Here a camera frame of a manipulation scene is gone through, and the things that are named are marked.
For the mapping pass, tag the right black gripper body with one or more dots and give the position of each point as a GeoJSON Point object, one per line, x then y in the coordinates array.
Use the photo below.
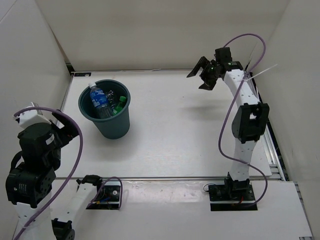
{"type": "Point", "coordinates": [212, 71]}

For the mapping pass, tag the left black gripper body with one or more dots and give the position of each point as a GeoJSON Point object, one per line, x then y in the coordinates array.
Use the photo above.
{"type": "Point", "coordinates": [56, 160]}

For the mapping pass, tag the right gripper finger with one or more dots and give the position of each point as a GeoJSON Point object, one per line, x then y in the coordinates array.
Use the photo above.
{"type": "Point", "coordinates": [209, 81]}
{"type": "Point", "coordinates": [201, 64]}

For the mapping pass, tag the Pocari Sweat clear bottle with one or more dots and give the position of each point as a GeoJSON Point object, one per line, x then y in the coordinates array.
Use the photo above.
{"type": "Point", "coordinates": [100, 101]}

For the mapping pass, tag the clear crushed plastic bottle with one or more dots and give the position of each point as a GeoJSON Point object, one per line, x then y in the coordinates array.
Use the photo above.
{"type": "Point", "coordinates": [111, 96]}

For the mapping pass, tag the green plastic soda bottle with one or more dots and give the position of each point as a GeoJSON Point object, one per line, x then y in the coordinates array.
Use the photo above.
{"type": "Point", "coordinates": [120, 105]}

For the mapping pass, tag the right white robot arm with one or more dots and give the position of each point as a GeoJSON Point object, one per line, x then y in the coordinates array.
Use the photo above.
{"type": "Point", "coordinates": [249, 122]}

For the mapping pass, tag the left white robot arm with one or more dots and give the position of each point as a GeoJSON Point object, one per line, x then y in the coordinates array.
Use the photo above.
{"type": "Point", "coordinates": [32, 172]}

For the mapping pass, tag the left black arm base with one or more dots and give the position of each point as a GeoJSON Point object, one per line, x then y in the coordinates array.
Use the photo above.
{"type": "Point", "coordinates": [108, 198]}

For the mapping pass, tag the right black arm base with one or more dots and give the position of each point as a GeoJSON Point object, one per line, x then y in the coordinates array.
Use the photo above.
{"type": "Point", "coordinates": [222, 201]}

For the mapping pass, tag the dark teal plastic bin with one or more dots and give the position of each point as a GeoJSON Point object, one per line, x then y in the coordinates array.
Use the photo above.
{"type": "Point", "coordinates": [116, 126]}

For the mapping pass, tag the white zip tie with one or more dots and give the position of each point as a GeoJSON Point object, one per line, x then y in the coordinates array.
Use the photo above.
{"type": "Point", "coordinates": [265, 70]}

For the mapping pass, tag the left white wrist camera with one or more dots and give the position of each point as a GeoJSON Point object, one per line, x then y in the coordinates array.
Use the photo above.
{"type": "Point", "coordinates": [30, 117]}

